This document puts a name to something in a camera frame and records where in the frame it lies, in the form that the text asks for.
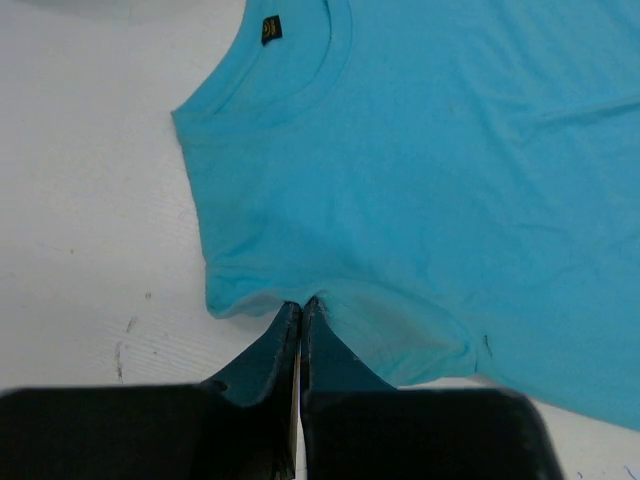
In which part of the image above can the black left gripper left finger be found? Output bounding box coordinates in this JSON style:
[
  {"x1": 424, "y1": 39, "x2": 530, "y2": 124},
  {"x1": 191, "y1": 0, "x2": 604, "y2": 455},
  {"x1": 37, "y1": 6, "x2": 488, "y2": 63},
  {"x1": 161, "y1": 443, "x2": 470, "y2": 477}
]
[{"x1": 1, "y1": 303, "x2": 300, "y2": 479}]

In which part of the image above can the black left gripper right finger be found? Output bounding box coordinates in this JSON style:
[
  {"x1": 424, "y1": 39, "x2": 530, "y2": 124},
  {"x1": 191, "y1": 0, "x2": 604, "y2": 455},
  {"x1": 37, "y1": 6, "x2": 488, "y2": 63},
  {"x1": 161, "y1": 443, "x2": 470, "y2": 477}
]
[{"x1": 300, "y1": 298, "x2": 563, "y2": 479}]

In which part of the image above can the teal t-shirt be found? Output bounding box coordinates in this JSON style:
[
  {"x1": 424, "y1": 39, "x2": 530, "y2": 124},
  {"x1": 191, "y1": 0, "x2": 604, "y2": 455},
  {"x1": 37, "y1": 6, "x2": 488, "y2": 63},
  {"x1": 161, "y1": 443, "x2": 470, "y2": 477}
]
[{"x1": 172, "y1": 1, "x2": 639, "y2": 429}]

